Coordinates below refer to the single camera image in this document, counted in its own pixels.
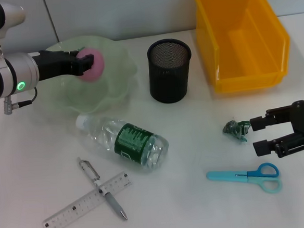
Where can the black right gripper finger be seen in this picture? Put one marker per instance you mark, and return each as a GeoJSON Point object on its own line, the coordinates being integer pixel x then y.
{"type": "Point", "coordinates": [282, 146]}
{"type": "Point", "coordinates": [272, 117]}

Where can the green plastic wrapper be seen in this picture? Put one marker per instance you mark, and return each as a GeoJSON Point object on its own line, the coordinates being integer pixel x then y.
{"type": "Point", "coordinates": [232, 129]}

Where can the yellow plastic bin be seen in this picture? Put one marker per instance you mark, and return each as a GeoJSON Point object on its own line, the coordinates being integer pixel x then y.
{"type": "Point", "coordinates": [241, 47]}

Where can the grey clear ballpoint pen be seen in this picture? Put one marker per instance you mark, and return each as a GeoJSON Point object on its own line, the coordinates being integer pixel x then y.
{"type": "Point", "coordinates": [112, 203]}

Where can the clear plastic ruler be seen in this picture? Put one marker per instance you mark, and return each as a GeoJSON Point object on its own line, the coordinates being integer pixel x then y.
{"type": "Point", "coordinates": [77, 206]}

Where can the green glass fruit bowl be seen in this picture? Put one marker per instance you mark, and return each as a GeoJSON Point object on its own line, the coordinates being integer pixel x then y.
{"type": "Point", "coordinates": [112, 69]}

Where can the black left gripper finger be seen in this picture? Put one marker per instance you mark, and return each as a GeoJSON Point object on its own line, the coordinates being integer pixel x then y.
{"type": "Point", "coordinates": [72, 53]}
{"type": "Point", "coordinates": [84, 64]}

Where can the black mesh pen holder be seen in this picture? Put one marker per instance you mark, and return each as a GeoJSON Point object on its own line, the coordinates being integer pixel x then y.
{"type": "Point", "coordinates": [169, 76]}

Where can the blue scissors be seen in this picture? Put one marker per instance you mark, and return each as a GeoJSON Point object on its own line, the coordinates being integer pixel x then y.
{"type": "Point", "coordinates": [240, 177]}

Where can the clear green-label water bottle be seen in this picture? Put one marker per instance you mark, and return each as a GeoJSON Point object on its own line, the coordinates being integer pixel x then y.
{"type": "Point", "coordinates": [133, 144]}

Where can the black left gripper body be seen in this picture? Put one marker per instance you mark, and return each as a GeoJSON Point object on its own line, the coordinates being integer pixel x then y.
{"type": "Point", "coordinates": [52, 64]}

